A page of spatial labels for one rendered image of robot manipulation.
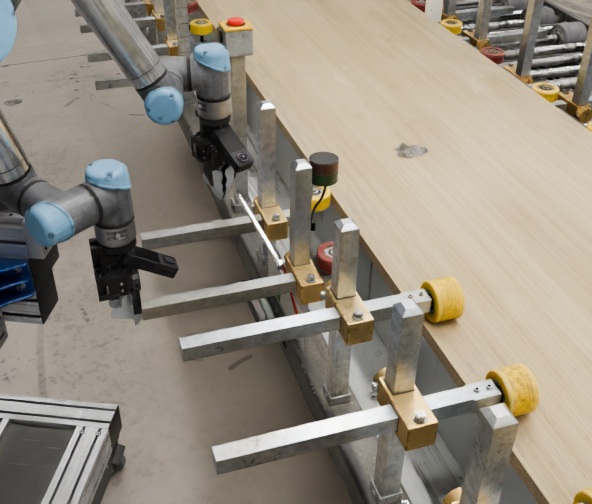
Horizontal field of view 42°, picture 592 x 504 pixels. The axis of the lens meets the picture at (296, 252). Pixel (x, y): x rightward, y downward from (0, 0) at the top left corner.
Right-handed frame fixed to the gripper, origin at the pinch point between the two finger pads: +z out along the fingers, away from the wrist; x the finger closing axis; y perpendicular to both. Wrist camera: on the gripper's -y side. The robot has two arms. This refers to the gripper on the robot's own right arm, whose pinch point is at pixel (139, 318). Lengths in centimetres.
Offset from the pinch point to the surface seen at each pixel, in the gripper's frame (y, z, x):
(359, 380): -45, 21, 11
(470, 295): -63, -7, 21
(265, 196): -34.7, -6.9, -27.3
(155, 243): -7.5, -1.4, -23.5
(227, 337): -12.6, -13.3, 25.9
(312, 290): -35.5, -2.6, 5.0
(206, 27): -47, -7, -146
